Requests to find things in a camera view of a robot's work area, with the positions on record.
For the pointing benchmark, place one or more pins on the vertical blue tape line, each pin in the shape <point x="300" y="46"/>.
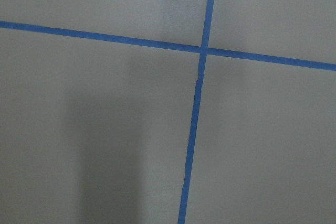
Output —
<point x="195" y="112"/>

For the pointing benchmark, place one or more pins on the horizontal blue tape line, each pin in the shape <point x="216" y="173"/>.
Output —
<point x="168" y="45"/>

